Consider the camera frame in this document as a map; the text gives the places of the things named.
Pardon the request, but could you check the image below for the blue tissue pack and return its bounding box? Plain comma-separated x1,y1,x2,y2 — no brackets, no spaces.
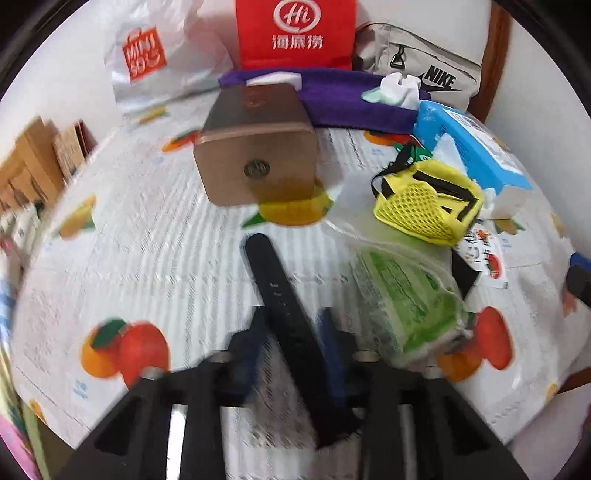
412,100,539,219

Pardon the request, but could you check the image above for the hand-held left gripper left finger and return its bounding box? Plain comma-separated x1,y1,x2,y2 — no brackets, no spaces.
55,305,278,480

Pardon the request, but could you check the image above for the black strap with holes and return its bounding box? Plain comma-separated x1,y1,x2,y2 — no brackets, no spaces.
242,233,362,448

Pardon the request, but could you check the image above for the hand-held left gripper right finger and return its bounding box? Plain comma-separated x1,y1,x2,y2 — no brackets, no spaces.
314,307,533,480

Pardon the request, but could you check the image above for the grey sling bag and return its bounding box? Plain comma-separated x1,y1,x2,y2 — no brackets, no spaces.
353,21,484,112

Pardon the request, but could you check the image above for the yellow mesh bag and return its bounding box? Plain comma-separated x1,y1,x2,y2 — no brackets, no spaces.
370,143,486,246

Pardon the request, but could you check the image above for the green wet wipes pack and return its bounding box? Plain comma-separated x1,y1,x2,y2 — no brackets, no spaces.
323,217,478,367

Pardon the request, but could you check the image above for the white plastic shopping bag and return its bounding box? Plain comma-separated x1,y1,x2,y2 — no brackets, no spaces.
104,0,242,117

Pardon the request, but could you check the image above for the white crumpled tissue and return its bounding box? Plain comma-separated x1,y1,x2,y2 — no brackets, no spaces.
379,72,424,110

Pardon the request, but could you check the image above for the brown rectangular box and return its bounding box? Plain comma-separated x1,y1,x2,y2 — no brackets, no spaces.
192,84,320,207

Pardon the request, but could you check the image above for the white tomato print snack packet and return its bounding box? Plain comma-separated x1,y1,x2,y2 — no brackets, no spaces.
455,227,509,290

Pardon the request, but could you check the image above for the light wooden rack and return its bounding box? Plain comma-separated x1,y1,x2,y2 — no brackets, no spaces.
0,115,65,210

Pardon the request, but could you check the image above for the red paper bag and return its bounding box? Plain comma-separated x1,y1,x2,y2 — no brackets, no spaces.
235,0,357,73

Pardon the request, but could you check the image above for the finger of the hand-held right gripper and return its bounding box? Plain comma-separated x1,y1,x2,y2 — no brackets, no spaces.
564,251,591,305

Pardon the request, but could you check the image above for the fruit print tablecloth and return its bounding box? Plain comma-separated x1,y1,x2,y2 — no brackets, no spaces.
9,99,591,459

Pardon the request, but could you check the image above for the brown wooden frame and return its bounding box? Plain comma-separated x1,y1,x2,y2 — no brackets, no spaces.
466,0,512,124

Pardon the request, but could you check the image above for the brown patterned box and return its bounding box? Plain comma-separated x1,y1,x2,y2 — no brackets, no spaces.
52,120,99,179

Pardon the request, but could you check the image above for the purple fabric tray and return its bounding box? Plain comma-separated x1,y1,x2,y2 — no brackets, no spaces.
218,69,433,136

